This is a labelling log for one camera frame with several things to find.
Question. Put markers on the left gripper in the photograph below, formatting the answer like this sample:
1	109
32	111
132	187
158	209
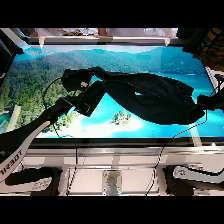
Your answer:
75	79

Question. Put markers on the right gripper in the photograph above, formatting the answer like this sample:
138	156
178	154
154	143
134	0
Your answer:
210	102

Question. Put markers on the black garment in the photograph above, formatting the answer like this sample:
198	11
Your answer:
150	98

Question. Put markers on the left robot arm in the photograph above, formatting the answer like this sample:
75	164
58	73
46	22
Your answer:
20	140

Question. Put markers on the silver frame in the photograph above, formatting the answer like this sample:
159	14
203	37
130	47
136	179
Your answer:
111	181

